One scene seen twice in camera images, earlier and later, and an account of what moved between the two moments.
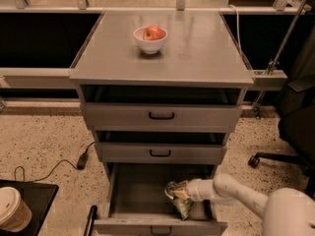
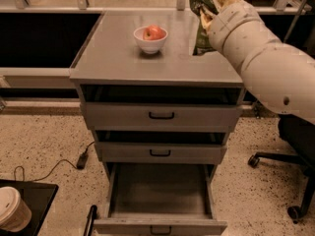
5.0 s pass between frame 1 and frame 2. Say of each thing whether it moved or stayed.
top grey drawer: stayed
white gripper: moved
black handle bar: stayed
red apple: stayed
